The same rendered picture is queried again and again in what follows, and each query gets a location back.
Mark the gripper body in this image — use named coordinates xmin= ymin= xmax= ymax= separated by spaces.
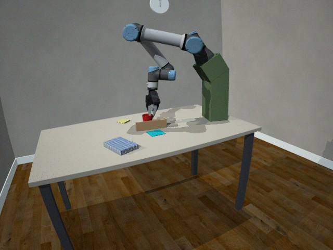
xmin=146 ymin=88 xmax=158 ymax=105

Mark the red cup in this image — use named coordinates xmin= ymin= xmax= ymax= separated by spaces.
xmin=142 ymin=114 xmax=152 ymax=121

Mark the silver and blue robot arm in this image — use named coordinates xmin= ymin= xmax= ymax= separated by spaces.
xmin=122 ymin=23 xmax=214 ymax=89

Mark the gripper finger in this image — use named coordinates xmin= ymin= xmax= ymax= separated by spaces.
xmin=146 ymin=101 xmax=151 ymax=116
xmin=152 ymin=104 xmax=159 ymax=118

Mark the blue plaid towel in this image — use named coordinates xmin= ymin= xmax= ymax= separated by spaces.
xmin=103 ymin=137 xmax=138 ymax=155

